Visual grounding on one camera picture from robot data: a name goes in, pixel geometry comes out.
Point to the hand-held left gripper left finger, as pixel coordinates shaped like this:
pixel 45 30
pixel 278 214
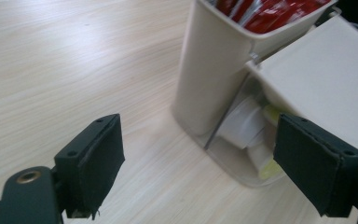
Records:
pixel 90 168

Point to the wide beige plastic bin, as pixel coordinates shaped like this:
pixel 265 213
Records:
pixel 323 77

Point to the white sachet with yellow end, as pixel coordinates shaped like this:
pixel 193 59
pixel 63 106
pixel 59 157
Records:
pixel 261 157

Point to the tall beige plastic bin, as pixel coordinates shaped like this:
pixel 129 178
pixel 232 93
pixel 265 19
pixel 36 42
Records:
pixel 211 77

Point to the yellow-green sachet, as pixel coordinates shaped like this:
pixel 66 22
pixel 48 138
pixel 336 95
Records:
pixel 272 112

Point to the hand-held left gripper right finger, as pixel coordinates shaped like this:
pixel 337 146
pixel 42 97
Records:
pixel 317 168

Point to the bunch of red sachets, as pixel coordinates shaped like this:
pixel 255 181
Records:
pixel 276 15

